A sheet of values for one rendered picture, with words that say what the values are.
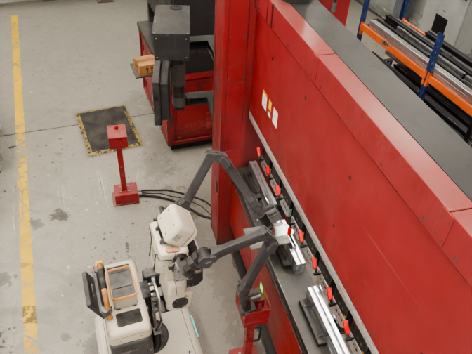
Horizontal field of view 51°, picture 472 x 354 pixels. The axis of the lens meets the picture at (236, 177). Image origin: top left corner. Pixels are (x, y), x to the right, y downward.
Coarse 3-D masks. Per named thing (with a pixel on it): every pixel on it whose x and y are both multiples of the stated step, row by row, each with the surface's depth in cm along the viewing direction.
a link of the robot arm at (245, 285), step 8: (264, 248) 273; (272, 248) 270; (256, 256) 278; (264, 256) 275; (256, 264) 277; (248, 272) 282; (256, 272) 280; (248, 280) 282; (240, 288) 287; (248, 288) 284; (240, 296) 286
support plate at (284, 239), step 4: (276, 224) 325; (280, 224) 325; (244, 228) 320; (248, 228) 320; (252, 228) 321; (256, 228) 321; (244, 232) 317; (248, 232) 318; (280, 236) 317; (284, 236) 317; (280, 240) 314; (284, 240) 314; (288, 240) 314; (252, 244) 310; (256, 244) 310; (260, 244) 310; (280, 244) 312; (252, 248) 308; (256, 248) 308; (260, 248) 309
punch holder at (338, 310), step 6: (336, 288) 246; (336, 294) 247; (336, 300) 248; (342, 300) 241; (336, 306) 248; (342, 306) 242; (336, 312) 249; (342, 312) 243; (348, 312) 236; (336, 318) 250; (342, 318) 243; (348, 318) 240; (342, 324) 244; (348, 324) 245
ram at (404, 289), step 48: (288, 96) 275; (288, 144) 286; (336, 144) 224; (288, 192) 297; (336, 192) 231; (384, 192) 189; (336, 240) 238; (384, 240) 194; (432, 240) 164; (384, 288) 199; (432, 288) 167; (384, 336) 205; (432, 336) 171
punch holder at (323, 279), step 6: (324, 264) 257; (318, 270) 265; (324, 270) 258; (318, 276) 267; (324, 276) 259; (330, 276) 251; (324, 282) 259; (330, 282) 253; (324, 288) 260; (324, 294) 261
